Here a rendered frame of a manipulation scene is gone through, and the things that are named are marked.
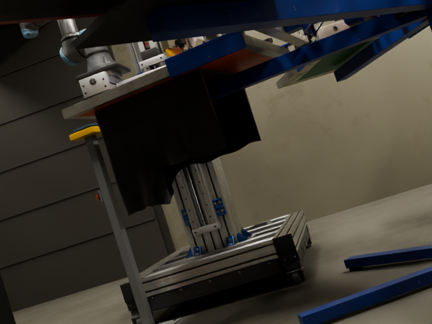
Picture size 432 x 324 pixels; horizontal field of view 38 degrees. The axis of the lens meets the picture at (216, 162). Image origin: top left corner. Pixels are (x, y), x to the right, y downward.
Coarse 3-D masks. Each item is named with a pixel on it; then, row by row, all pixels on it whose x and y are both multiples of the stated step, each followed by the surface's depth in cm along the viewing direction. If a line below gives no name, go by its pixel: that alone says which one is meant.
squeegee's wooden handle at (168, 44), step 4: (168, 40) 237; (172, 40) 240; (188, 40) 255; (196, 40) 263; (200, 40) 267; (204, 40) 272; (164, 44) 236; (168, 44) 236; (172, 44) 239; (188, 44) 253; (196, 44) 261; (164, 48) 236; (168, 48) 236; (172, 48) 238
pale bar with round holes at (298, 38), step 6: (258, 30) 219; (264, 30) 222; (270, 30) 225; (276, 30) 228; (282, 30) 233; (300, 30) 262; (270, 36) 234; (276, 36) 237; (282, 36) 241; (288, 36) 244; (294, 36) 248; (300, 36) 258; (306, 36) 269; (288, 42) 256; (294, 42) 260; (300, 42) 264; (306, 42) 268
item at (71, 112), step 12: (252, 48) 226; (264, 48) 234; (276, 48) 250; (156, 72) 228; (132, 84) 232; (144, 84) 231; (96, 96) 238; (108, 96) 237; (120, 96) 236; (72, 108) 243; (84, 108) 241
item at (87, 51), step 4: (80, 32) 317; (84, 48) 318; (88, 48) 316; (92, 48) 315; (96, 48) 315; (100, 48) 316; (104, 48) 318; (80, 52) 321; (84, 52) 319; (88, 52) 316; (84, 56) 322
